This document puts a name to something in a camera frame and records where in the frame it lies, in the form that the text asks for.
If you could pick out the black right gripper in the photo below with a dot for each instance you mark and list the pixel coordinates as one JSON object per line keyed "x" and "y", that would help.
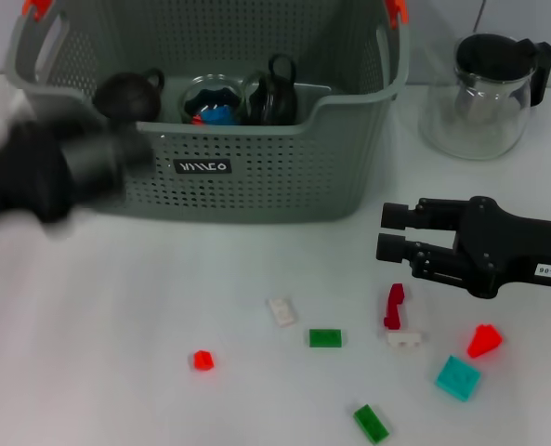
{"x": 507, "y": 246}

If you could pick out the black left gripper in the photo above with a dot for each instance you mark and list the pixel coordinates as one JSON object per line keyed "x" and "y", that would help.
{"x": 24, "y": 181}

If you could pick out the dark red curved brick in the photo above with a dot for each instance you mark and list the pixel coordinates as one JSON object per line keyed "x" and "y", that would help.
{"x": 395, "y": 304}

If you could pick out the small red brick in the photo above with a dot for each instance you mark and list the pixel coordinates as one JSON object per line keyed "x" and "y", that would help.
{"x": 197, "y": 121}
{"x": 204, "y": 360}

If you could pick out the glass teacup black sleeve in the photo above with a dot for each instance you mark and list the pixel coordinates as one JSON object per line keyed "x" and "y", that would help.
{"x": 196, "y": 97}
{"x": 282, "y": 100}

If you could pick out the blue square brick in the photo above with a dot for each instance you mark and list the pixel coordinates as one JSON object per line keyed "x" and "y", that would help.
{"x": 217, "y": 115}

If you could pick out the green two-stud brick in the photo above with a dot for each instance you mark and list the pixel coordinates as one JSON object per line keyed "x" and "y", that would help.
{"x": 325, "y": 337}

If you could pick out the white two-stud brick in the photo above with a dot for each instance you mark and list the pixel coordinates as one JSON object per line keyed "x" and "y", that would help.
{"x": 283, "y": 312}

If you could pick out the green plate brick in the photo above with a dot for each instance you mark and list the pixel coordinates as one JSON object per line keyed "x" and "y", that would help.
{"x": 371, "y": 423}

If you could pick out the grey perforated plastic storage bin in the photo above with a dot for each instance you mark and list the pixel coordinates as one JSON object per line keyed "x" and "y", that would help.
{"x": 256, "y": 186}

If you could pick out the black clay teapot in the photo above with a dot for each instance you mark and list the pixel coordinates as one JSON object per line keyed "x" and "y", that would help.
{"x": 126, "y": 97}

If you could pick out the white notched brick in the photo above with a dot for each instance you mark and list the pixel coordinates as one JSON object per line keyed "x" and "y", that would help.
{"x": 405, "y": 339}

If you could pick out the glass pitcher black lid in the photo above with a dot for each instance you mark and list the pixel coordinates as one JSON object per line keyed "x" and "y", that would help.
{"x": 479, "y": 121}

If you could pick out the orange-red slope brick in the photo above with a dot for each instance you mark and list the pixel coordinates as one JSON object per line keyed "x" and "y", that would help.
{"x": 484, "y": 341}

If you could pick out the teal square brick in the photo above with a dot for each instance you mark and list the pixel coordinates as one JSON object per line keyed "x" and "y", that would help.
{"x": 458, "y": 378}

